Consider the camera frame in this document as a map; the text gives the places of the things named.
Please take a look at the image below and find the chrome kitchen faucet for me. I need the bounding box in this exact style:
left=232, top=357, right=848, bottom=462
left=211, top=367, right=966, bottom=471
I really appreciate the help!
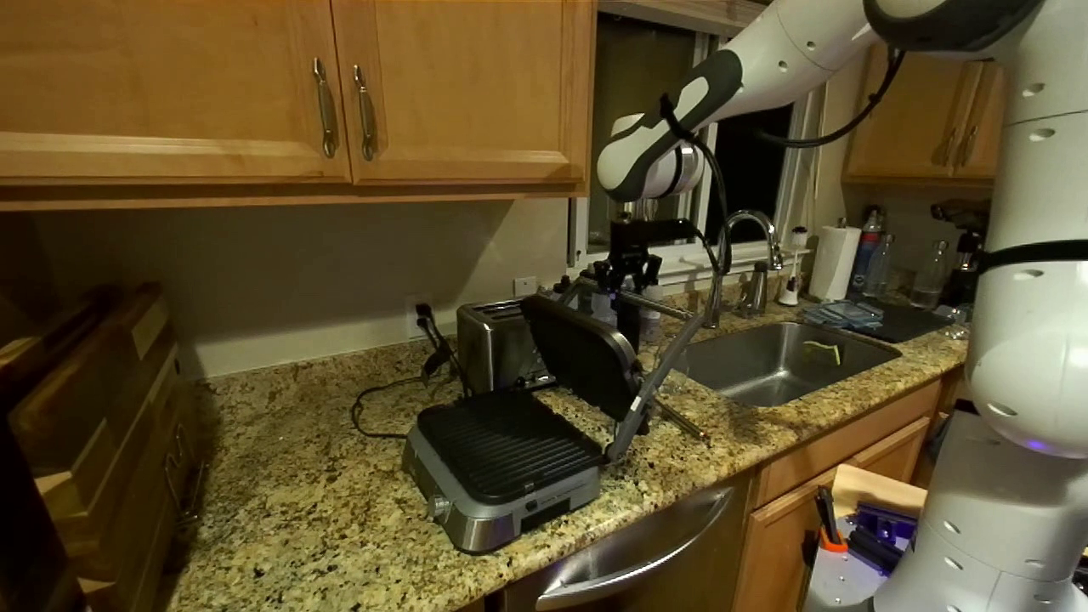
left=708, top=208, right=790, bottom=330

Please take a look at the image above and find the stainless steel toaster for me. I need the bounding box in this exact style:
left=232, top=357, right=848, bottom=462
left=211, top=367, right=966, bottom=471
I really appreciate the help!
left=452, top=300, right=558, bottom=397

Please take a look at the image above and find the black steel sandwich maker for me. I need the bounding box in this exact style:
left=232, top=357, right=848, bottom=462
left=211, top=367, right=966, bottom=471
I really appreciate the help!
left=403, top=285, right=712, bottom=558

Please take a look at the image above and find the wooden upper cabinet door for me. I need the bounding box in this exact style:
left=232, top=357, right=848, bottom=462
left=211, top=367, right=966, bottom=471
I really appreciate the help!
left=331, top=0, right=601, bottom=194
left=0, top=0, right=354, bottom=189

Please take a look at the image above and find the dark wooden knife block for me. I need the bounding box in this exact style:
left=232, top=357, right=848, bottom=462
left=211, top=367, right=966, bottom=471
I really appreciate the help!
left=10, top=285, right=216, bottom=612

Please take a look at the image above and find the black countertop appliance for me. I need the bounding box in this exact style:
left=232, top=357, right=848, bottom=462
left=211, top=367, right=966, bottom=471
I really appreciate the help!
left=930, top=199, right=992, bottom=309

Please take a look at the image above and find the white framed kitchen window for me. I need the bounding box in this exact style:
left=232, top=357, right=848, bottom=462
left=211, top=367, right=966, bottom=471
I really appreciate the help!
left=567, top=11, right=827, bottom=275

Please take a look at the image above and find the wooden corner upper cabinet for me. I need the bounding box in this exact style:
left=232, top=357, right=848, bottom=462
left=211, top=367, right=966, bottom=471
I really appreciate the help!
left=843, top=47, right=1013, bottom=189

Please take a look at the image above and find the wooden sink base cabinet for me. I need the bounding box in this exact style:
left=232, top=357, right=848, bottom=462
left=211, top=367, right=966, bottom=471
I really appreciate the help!
left=742, top=378, right=948, bottom=612

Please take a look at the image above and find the stainless steel sink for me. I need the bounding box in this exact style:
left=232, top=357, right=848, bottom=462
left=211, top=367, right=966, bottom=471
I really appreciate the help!
left=674, top=316, right=908, bottom=415

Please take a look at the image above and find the long metal utensil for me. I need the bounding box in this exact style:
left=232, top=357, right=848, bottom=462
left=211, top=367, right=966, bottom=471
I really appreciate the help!
left=649, top=393, right=719, bottom=448

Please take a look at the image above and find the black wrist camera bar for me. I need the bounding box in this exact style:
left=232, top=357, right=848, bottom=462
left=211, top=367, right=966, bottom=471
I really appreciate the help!
left=610, top=217, right=698, bottom=249

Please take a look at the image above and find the stainless steel dishwasher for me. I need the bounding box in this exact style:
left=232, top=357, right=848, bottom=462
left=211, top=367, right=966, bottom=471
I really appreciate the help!
left=497, top=479, right=760, bottom=612

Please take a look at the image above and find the white soap bottle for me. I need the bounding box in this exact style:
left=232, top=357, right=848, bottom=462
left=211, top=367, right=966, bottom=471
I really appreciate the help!
left=780, top=225, right=814, bottom=312

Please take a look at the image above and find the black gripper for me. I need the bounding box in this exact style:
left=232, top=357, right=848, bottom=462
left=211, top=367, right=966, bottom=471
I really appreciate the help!
left=610, top=239, right=668, bottom=306

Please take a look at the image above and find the blue bottle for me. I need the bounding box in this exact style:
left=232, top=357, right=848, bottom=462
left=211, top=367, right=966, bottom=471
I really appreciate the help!
left=852, top=208, right=896, bottom=300

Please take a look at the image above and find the white paper towel roll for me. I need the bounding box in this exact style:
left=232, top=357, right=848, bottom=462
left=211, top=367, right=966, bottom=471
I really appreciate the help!
left=810, top=222, right=865, bottom=306

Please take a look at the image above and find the blue purple object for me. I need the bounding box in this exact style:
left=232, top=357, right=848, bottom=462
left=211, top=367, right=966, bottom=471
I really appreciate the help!
left=848, top=504, right=930, bottom=575

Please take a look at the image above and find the metal cabinet door handle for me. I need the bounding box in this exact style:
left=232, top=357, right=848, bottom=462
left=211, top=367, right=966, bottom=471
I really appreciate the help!
left=351, top=60, right=386, bottom=163
left=311, top=56, right=343, bottom=163

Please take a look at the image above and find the black sandwich maker power cord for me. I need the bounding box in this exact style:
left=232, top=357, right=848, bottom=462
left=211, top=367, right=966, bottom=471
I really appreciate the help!
left=347, top=300, right=457, bottom=440

